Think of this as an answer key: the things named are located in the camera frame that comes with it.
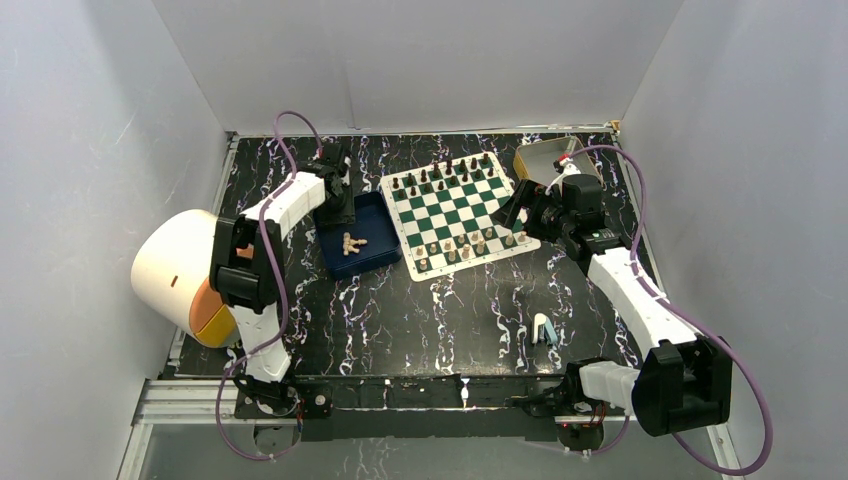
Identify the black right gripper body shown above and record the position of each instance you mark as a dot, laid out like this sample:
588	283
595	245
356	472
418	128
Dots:
548	221

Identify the gold tin box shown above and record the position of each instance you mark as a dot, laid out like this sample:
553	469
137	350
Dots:
536	161

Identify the small white blue stapler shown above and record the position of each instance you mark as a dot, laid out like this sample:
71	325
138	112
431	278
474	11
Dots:
543	330

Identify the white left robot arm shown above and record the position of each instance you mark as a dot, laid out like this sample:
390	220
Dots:
246	270

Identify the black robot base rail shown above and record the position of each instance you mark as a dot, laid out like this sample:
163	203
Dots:
536	408

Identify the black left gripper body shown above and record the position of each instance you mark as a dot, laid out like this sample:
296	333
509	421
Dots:
339	211

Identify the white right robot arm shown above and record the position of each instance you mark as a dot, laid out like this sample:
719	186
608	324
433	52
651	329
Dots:
685	380

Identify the dark blue tin box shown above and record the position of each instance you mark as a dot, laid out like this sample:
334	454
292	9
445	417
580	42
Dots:
370	242

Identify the green white chess board mat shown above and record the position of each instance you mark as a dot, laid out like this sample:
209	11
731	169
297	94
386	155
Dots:
442	215

